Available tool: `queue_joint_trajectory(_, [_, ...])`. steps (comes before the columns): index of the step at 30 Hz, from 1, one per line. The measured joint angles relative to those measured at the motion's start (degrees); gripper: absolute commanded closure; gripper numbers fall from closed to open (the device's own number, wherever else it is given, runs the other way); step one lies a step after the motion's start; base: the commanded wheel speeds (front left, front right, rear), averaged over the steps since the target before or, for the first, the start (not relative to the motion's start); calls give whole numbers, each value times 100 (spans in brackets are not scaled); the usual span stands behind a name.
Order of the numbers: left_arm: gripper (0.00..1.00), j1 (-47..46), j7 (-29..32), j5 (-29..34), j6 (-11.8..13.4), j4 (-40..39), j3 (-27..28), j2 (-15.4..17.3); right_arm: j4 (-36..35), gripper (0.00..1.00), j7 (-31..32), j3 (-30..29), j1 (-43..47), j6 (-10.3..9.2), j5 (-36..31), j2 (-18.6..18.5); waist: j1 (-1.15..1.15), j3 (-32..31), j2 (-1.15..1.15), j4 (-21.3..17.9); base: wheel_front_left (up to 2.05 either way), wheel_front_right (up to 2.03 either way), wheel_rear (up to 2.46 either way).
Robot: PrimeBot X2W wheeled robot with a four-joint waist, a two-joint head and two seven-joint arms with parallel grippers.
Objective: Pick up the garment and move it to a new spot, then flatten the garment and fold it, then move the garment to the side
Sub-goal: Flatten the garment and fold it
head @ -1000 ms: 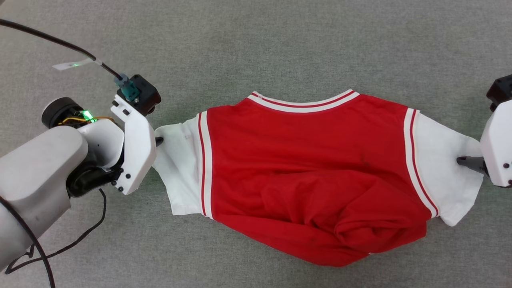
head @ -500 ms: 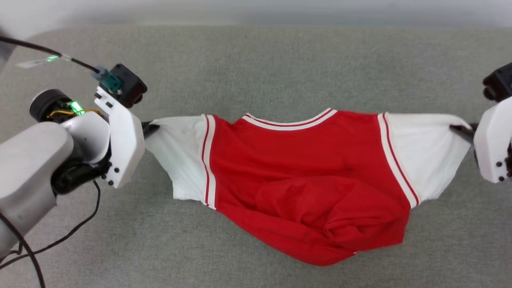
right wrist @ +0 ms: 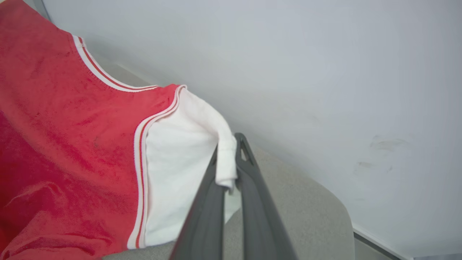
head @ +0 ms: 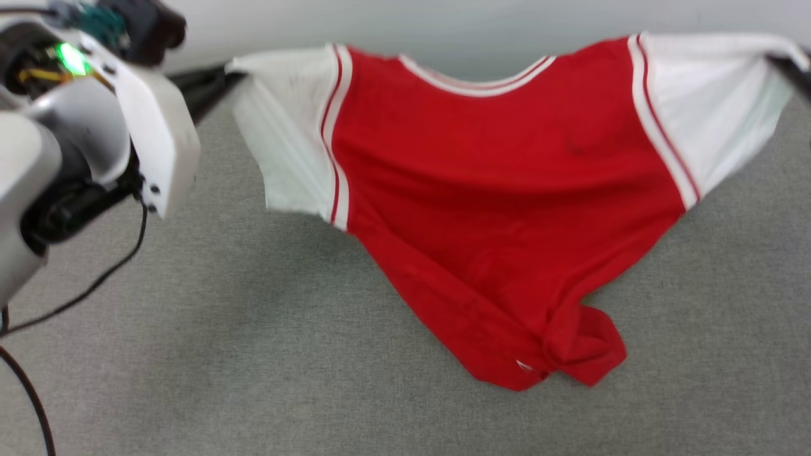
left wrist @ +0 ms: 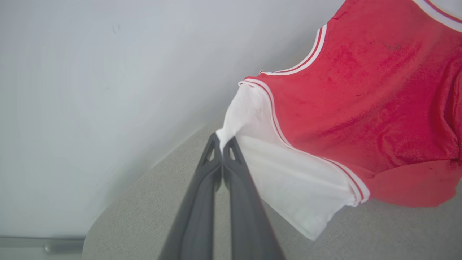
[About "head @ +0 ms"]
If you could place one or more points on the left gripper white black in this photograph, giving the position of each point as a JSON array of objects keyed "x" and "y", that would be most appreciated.
[{"x": 152, "y": 139}]

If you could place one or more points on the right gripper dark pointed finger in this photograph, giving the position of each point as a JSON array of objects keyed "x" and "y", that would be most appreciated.
[{"x": 795, "y": 76}]

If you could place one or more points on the red and white shirt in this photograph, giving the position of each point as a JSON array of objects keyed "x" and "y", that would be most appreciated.
[{"x": 500, "y": 190}]

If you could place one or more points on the grey fabric sofa seat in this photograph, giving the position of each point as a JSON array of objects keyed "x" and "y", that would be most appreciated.
[{"x": 253, "y": 354}]

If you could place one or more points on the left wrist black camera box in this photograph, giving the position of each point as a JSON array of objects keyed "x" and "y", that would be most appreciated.
[{"x": 152, "y": 28}]

